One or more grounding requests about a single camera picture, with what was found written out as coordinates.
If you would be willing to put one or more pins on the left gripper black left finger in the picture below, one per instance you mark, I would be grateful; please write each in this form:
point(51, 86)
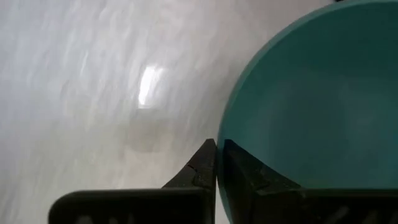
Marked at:
point(140, 207)

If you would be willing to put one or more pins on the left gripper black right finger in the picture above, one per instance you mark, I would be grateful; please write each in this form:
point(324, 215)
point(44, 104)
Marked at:
point(295, 207)

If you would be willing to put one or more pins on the green plastic bowl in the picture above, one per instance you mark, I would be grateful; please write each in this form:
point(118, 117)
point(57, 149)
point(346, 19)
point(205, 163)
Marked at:
point(311, 93)

